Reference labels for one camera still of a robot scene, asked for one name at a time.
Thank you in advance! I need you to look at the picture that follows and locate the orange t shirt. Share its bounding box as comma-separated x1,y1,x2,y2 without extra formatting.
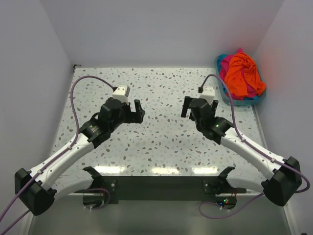
224,51,267,100

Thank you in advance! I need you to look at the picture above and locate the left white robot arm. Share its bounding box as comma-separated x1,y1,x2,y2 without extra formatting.
14,97,145,215

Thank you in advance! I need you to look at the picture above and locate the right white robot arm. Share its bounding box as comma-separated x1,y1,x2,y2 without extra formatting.
181,96,302,207

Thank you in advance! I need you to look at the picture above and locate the teal plastic basket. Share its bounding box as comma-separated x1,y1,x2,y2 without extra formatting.
214,53,267,107

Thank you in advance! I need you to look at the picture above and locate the pink t shirt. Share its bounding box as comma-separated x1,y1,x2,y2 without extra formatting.
219,47,264,98

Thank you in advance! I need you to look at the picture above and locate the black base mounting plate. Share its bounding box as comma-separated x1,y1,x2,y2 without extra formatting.
81,166,246,208

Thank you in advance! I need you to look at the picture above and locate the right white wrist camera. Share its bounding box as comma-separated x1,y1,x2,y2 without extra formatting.
198,86,215,105

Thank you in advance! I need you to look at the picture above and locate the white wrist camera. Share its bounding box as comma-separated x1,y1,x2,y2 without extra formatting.
198,86,215,105
112,85,130,104

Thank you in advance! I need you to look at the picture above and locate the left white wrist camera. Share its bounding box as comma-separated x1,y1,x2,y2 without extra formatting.
112,85,130,104

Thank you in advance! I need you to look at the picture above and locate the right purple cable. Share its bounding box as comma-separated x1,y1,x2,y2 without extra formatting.
198,74,310,218

